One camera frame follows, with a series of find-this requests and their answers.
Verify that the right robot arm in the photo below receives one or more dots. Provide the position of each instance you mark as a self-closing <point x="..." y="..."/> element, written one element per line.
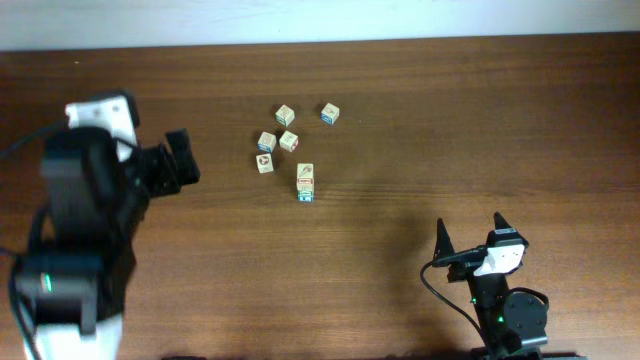
<point x="510" y="321"/>

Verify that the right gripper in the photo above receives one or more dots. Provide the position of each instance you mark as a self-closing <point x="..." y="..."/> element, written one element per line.
<point x="444" y="245"/>

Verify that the wooden block red 6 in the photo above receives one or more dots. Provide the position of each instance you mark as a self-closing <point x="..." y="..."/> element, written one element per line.
<point x="305" y="174"/>

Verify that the wooden block green letter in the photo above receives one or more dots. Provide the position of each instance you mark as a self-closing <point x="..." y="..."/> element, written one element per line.
<point x="305" y="187"/>

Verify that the wooden block K blue 2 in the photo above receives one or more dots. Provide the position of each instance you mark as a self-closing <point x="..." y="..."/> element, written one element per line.
<point x="305" y="193"/>

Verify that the wooden block green N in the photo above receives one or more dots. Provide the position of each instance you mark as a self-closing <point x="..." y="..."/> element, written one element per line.
<point x="289" y="141"/>

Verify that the wooden block soccer ball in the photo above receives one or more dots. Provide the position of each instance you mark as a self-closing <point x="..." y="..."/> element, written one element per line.
<point x="264" y="163"/>

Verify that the wooden block green V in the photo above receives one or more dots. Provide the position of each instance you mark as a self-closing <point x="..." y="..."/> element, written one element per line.
<point x="285" y="115"/>

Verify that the wooden block pretzel blue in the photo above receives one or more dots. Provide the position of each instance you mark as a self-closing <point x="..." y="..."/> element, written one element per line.
<point x="267" y="142"/>

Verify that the wooden block blue D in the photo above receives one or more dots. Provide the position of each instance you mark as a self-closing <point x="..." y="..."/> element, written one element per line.
<point x="330" y="113"/>

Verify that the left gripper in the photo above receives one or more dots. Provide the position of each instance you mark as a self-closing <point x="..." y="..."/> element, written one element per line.
<point x="172" y="162"/>

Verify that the wooden block blue 5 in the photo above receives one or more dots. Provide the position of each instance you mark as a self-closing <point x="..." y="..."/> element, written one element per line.
<point x="305" y="198"/>

